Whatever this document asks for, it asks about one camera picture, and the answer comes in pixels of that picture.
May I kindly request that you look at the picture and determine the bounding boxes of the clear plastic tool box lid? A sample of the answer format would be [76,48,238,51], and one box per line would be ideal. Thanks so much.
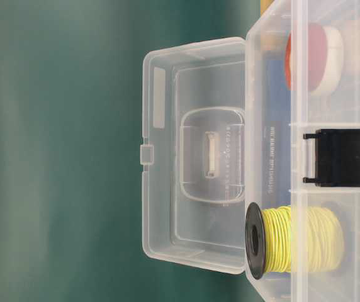
[140,37,245,274]

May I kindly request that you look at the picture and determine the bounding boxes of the clear plastic tool box base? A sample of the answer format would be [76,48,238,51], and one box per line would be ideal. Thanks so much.
[245,1,360,301]

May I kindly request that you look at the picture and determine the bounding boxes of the red and white tape roll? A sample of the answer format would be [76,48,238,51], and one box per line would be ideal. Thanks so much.
[284,22,344,96]

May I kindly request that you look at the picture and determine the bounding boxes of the blue booklet inside box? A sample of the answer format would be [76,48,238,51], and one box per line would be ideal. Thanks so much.
[262,58,291,208]

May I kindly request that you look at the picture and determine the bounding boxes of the black tool box latch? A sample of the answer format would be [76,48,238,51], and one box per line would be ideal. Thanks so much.
[303,129,360,187]

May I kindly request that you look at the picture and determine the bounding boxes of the yellow wire spool black flanges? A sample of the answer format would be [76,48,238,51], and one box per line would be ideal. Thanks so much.
[245,203,345,280]

